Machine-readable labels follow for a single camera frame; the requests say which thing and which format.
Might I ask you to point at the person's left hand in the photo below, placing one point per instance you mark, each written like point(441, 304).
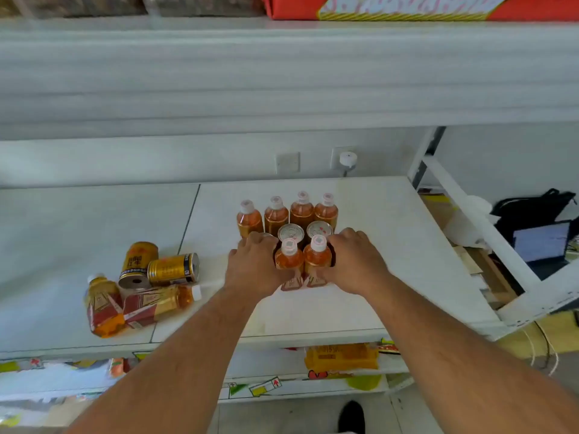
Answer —
point(253, 262)

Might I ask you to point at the person's right hand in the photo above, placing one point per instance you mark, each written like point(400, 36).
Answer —
point(355, 262)

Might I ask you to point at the white metal shelf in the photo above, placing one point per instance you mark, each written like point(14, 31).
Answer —
point(384, 221)

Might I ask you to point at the person's left forearm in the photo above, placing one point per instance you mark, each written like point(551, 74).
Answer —
point(181, 370)

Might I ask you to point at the person's right forearm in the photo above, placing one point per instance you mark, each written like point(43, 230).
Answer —
point(452, 366)

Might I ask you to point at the person's black shoe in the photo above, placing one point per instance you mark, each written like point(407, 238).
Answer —
point(351, 418)

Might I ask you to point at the red printed snack packet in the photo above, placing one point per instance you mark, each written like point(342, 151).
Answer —
point(389, 347)

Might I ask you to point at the yellow snack packet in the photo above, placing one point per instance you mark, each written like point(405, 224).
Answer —
point(341, 357)

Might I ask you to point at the white round plug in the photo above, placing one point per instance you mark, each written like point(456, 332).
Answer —
point(348, 159)

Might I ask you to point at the white paper roll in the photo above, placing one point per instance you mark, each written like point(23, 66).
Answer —
point(466, 221)

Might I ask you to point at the yellow-green plastic bag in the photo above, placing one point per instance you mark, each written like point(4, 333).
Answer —
point(364, 382)

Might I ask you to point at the yellow white price tag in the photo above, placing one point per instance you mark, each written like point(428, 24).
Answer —
point(141, 355)
point(264, 387)

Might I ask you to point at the brown cardboard box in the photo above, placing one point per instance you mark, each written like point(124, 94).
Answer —
point(493, 275)

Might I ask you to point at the pile of colourful snack packets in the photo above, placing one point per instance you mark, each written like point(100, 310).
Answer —
point(117, 368)

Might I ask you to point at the black backpack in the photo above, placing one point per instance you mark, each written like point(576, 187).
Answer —
point(529, 210)

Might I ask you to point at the black laptop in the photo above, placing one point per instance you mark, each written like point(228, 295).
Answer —
point(540, 241)

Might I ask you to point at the low wooden table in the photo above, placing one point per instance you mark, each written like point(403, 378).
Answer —
point(543, 334)

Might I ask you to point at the red biscuit packet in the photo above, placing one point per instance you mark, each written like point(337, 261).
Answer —
point(294, 6)

